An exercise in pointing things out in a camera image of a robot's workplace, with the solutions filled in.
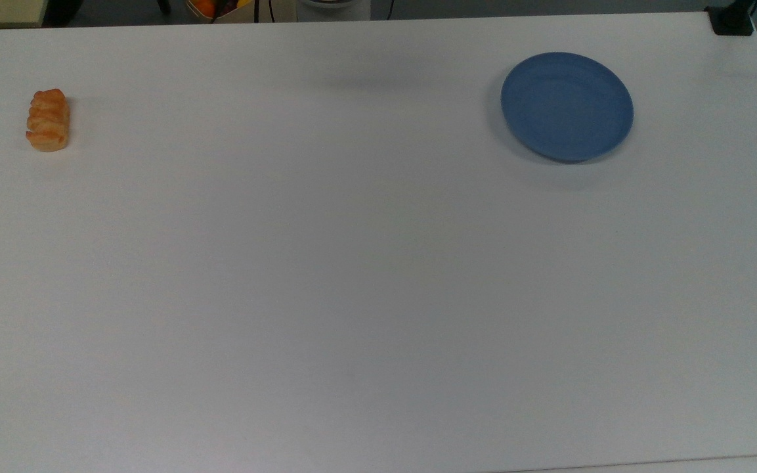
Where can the black table corner clamp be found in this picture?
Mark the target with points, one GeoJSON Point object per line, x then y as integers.
{"type": "Point", "coordinates": [733, 20]}

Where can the box with orange items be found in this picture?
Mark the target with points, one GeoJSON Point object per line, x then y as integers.
{"type": "Point", "coordinates": [217, 8]}

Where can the round blue plate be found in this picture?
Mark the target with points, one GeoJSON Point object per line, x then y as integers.
{"type": "Point", "coordinates": [567, 106]}

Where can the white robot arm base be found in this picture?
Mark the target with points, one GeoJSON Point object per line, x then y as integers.
{"type": "Point", "coordinates": [333, 9]}

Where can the beige box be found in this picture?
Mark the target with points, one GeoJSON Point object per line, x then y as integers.
{"type": "Point", "coordinates": [0, 11]}

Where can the orange-brown bread roll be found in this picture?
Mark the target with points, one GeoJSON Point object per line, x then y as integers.
{"type": "Point", "coordinates": [48, 121]}

